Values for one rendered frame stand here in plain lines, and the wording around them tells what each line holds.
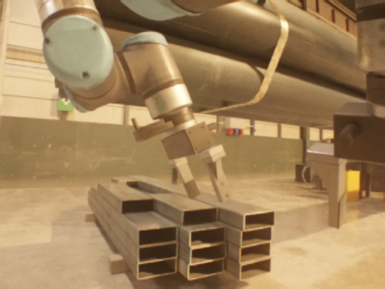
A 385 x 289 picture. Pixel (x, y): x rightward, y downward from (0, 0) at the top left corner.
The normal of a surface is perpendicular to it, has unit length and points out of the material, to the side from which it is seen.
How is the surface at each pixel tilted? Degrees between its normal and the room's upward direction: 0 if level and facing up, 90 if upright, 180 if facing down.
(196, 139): 83
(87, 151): 90
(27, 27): 90
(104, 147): 90
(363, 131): 114
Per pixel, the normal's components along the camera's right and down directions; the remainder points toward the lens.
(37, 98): 0.55, -0.01
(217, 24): 0.39, 0.65
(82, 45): 0.22, 0.05
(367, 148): -0.69, 0.36
